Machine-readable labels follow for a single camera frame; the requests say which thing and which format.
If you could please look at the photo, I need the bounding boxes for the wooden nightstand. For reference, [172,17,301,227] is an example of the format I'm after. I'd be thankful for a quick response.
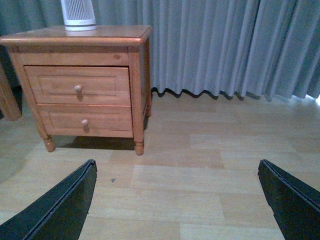
[0,25,152,155]

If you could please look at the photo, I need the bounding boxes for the wooden drawer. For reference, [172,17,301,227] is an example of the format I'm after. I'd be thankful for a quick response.
[37,104,133,138]
[24,66,131,106]

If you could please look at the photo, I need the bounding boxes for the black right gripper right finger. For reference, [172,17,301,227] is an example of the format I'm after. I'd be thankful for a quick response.
[258,159,320,240]

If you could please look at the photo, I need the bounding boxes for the wooden bed frame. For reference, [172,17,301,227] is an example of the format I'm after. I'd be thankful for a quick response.
[0,64,22,121]

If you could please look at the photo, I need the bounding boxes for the white cylindrical air purifier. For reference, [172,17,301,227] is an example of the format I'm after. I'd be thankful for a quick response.
[60,0,98,31]

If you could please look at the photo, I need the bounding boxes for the grey curtain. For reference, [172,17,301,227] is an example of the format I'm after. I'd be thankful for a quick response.
[0,0,320,102]

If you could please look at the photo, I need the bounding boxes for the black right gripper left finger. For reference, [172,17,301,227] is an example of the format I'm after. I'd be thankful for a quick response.
[0,159,97,240]

